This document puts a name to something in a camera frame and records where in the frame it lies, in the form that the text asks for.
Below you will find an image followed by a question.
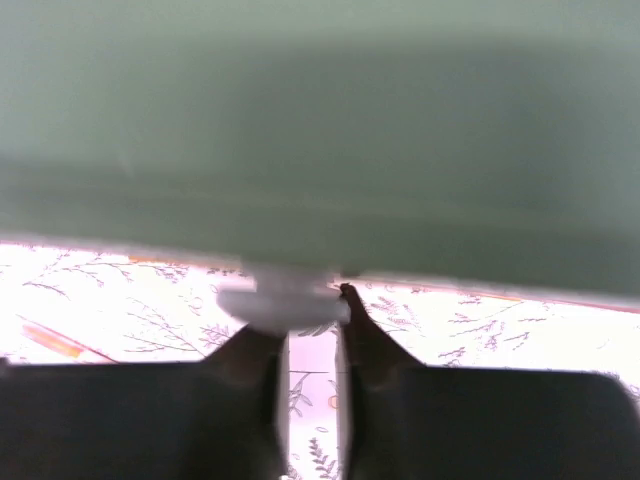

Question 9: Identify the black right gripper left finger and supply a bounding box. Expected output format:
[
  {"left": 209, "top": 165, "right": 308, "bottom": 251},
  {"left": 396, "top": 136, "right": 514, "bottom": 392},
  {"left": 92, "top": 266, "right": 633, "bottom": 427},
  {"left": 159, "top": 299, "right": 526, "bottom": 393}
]
[{"left": 1, "top": 327, "right": 287, "bottom": 479}]

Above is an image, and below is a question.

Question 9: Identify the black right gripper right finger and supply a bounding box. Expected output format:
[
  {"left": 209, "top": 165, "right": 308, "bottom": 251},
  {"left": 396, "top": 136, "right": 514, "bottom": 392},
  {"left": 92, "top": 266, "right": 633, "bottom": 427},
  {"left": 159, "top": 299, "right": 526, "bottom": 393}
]
[{"left": 340, "top": 284, "right": 639, "bottom": 479}]

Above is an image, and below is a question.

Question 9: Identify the red drawer box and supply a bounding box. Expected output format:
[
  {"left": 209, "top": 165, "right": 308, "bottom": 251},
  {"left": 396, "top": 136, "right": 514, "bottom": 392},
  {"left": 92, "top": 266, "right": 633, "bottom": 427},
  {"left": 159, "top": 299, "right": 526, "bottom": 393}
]
[{"left": 1, "top": 241, "right": 639, "bottom": 314}]

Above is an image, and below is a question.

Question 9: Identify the orange pen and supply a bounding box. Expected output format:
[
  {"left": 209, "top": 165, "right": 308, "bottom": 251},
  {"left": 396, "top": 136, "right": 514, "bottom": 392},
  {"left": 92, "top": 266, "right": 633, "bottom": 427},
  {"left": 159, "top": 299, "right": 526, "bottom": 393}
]
[{"left": 19, "top": 322, "right": 121, "bottom": 365}]

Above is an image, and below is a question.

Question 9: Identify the green drawer box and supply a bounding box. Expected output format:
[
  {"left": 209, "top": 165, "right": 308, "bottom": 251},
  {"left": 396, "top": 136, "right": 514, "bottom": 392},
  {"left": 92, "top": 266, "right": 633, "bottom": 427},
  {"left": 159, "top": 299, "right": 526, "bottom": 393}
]
[{"left": 1, "top": 1, "right": 639, "bottom": 300}]

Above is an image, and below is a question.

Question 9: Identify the floral patterned table mat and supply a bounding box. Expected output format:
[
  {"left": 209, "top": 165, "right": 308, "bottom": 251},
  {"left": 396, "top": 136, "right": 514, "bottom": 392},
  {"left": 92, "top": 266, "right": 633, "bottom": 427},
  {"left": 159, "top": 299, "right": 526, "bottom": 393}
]
[{"left": 1, "top": 253, "right": 639, "bottom": 479}]

